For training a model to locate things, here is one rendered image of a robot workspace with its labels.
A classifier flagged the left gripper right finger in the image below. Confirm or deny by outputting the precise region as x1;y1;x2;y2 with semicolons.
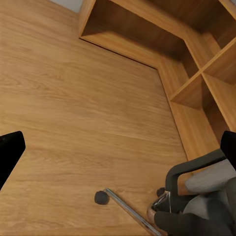
220;131;236;170

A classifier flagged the swivel chair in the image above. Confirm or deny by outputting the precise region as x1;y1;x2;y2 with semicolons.
94;148;236;236

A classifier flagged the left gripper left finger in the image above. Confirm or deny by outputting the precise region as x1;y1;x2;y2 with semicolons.
0;131;26;190

